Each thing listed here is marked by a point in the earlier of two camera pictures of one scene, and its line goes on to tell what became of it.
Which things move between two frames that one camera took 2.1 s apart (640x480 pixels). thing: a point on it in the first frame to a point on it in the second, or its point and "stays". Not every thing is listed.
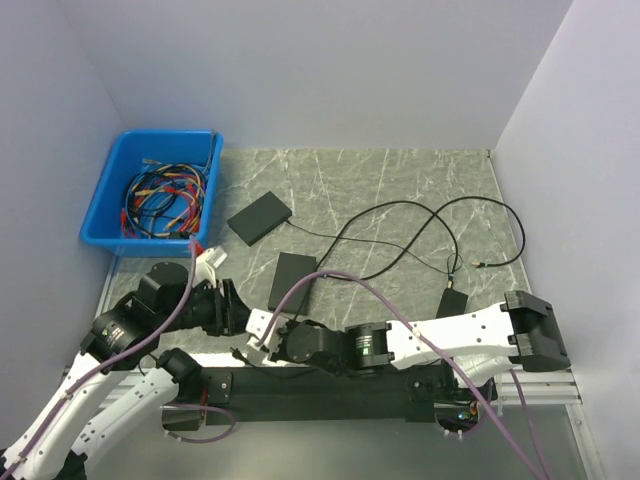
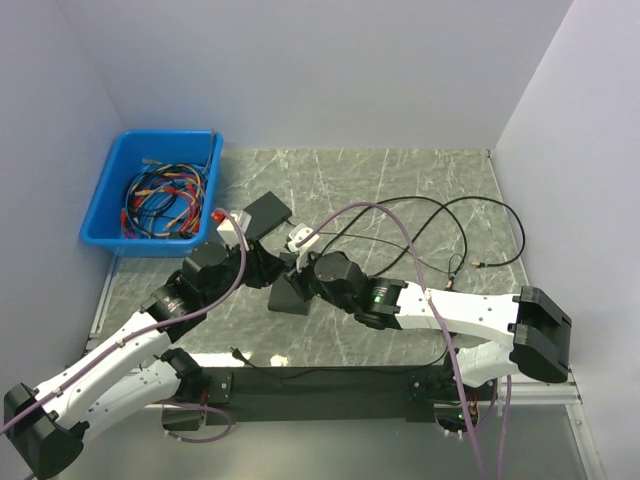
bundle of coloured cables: (164, 201) stays
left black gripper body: (206, 308) to (255, 273)
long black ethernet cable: (391, 203) to (412, 198)
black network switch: (291, 269) stays
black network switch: (259, 218) stays
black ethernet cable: (438, 212) stays
